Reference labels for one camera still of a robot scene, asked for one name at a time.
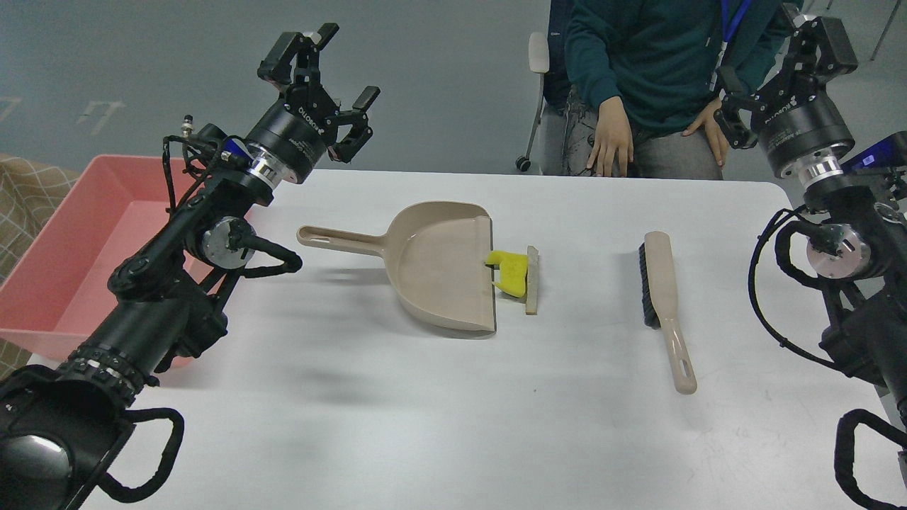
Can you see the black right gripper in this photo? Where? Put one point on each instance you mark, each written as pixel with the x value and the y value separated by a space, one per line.
pixel 802 138

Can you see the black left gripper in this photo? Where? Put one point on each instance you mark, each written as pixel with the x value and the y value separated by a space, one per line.
pixel 287 143

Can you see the beige plastic dustpan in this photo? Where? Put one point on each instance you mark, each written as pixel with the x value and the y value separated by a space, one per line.
pixel 434 254

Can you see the beige hand brush black bristles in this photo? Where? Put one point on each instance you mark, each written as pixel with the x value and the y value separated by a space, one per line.
pixel 659 300

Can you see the yellow plastic piece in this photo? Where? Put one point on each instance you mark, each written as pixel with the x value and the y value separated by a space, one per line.
pixel 513 272

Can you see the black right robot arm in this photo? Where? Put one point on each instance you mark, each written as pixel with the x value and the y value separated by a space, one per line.
pixel 848 240

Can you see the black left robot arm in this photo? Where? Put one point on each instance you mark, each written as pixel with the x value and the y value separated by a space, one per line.
pixel 69 430

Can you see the pink plastic bin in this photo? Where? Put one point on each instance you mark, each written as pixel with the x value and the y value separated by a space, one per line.
pixel 58 295

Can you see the person's left hand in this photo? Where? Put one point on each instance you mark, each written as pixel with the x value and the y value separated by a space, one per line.
pixel 716 139

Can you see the person's right hand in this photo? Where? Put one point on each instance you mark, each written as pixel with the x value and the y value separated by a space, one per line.
pixel 612 149

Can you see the person in green sweater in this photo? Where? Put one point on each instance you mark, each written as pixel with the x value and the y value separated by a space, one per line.
pixel 661 58

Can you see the white office chair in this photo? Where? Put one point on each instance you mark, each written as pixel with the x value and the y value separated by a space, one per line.
pixel 545 51

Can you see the beige checkered cloth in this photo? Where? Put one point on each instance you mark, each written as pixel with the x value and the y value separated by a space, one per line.
pixel 30 193

